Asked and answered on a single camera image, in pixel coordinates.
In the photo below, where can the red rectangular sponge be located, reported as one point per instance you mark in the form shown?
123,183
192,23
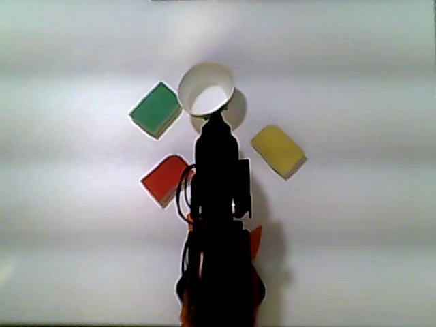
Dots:
163,178

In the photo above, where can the white paper cup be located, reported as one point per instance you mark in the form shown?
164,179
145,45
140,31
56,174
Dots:
204,73

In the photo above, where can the green rectangular sponge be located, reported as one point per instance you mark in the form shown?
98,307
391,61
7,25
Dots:
155,109

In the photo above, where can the yellow rectangular sponge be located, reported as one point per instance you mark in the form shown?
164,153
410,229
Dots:
277,150

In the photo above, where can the orange table clamp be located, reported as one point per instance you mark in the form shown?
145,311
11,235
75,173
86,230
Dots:
255,240

